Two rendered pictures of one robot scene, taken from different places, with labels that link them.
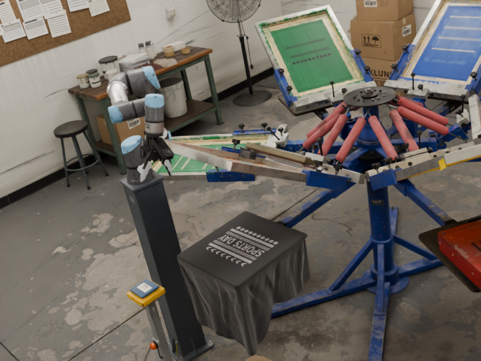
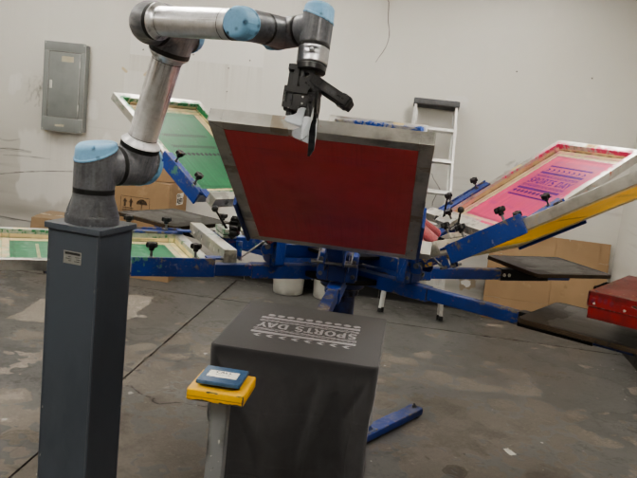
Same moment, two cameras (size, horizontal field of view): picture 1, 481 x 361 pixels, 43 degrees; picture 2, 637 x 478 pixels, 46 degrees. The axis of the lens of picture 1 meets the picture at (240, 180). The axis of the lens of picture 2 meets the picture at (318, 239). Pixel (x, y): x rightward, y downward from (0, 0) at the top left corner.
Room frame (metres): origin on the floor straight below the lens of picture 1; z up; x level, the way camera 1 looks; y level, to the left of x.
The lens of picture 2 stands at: (1.00, 1.54, 1.59)
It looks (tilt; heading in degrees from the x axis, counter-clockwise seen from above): 10 degrees down; 315
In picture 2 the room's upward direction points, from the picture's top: 6 degrees clockwise
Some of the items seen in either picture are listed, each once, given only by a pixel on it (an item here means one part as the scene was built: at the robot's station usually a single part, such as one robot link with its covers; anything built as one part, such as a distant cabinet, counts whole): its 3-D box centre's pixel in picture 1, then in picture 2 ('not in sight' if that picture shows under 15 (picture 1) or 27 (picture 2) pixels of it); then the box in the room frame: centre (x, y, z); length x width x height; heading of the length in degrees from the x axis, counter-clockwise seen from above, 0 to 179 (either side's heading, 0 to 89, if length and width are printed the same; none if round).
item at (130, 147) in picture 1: (134, 150); (97, 164); (2.96, 0.51, 1.37); 0.13 x 0.12 x 0.14; 100
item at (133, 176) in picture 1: (139, 170); (93, 205); (2.96, 0.52, 1.25); 0.15 x 0.15 x 0.10
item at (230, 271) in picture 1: (241, 245); (306, 330); (2.51, 0.06, 0.95); 0.48 x 0.44 x 0.01; 129
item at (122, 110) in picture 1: (119, 98); (188, 22); (2.63, 0.46, 1.76); 0.49 x 0.11 x 0.12; 10
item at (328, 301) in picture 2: (308, 208); (325, 308); (2.82, -0.33, 0.89); 1.24 x 0.06 x 0.06; 129
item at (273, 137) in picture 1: (227, 142); (136, 229); (3.54, 0.03, 1.05); 1.08 x 0.61 x 0.23; 69
